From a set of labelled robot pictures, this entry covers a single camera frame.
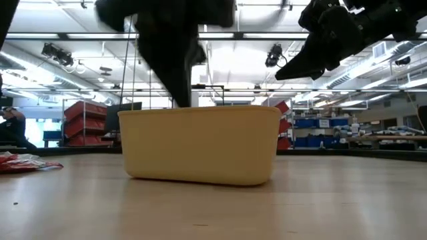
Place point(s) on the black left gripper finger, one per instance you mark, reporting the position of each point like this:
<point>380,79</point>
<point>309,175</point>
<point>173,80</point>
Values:
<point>178,86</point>

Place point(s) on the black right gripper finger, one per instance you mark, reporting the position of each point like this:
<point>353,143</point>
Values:
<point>307,63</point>

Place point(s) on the red Skittles candy bag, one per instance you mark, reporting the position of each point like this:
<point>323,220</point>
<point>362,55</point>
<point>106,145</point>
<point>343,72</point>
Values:
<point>20,165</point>

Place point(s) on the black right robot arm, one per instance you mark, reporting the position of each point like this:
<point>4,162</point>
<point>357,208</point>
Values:
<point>393,16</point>

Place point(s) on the white air vent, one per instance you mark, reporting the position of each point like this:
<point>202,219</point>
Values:
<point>379,50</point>

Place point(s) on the blue storage bin shelf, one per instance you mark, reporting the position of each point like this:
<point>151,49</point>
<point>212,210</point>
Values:
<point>303,123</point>

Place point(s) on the yellow plastic bin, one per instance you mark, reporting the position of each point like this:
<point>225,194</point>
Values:
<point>200,146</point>

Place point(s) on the red storage bin stack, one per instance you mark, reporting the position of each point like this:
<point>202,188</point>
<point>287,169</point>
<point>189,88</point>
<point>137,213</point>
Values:
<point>283,126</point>

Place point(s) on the black flat monitor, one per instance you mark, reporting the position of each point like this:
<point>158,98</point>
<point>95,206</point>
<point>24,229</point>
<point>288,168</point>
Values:
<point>115,116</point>

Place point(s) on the white bottle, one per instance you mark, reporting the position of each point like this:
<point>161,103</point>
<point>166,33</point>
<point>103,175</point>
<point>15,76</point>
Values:
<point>355,129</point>

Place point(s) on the red storage bin rack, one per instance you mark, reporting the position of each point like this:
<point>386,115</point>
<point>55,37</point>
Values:
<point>85,125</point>

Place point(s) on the black hanging device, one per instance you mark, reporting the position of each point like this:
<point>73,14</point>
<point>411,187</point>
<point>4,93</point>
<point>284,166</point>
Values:
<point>57,55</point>

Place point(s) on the wooden workbench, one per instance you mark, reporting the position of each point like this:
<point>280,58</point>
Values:
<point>400,137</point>

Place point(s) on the person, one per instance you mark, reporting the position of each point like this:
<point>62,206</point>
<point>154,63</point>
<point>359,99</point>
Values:
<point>15,128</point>

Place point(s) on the black overhead camera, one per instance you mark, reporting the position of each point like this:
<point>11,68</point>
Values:
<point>274,55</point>

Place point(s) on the black aluminium rig frame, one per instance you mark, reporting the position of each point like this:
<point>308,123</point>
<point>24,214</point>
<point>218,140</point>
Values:
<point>367,155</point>

